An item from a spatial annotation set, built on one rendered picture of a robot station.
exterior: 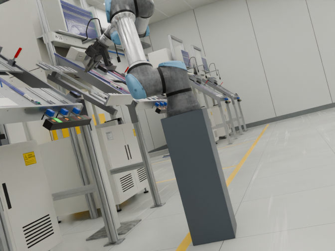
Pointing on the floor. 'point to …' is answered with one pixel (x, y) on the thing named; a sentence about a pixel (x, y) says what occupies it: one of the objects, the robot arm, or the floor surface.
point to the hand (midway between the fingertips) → (87, 71)
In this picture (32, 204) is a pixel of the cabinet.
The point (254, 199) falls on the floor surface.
